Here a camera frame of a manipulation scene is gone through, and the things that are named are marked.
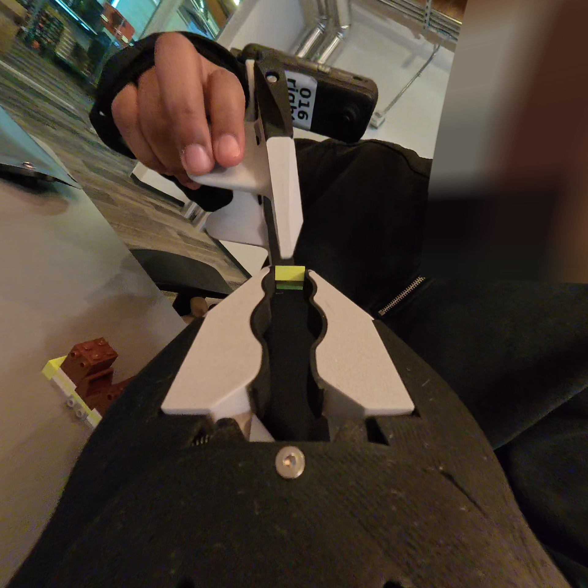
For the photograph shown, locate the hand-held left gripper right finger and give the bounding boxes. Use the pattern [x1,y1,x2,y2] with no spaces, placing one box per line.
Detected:
[307,270,415,419]

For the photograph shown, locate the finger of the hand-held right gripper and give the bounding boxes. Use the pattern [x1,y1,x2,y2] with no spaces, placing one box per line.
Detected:
[259,134,305,261]

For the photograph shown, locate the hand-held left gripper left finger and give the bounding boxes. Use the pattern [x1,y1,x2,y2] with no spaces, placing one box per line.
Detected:
[161,267,276,443]

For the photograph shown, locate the brown and lime brick assembly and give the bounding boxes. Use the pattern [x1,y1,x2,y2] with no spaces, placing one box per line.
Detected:
[41,337,138,428]

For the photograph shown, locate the person's right hand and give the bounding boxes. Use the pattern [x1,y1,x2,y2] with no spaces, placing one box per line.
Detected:
[110,32,247,190]

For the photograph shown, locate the silver ventilation ducts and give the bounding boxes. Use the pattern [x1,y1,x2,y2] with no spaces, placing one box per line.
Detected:
[294,0,351,60]

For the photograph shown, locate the black office chair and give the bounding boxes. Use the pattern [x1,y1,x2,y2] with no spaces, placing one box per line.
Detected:
[131,248,235,318]

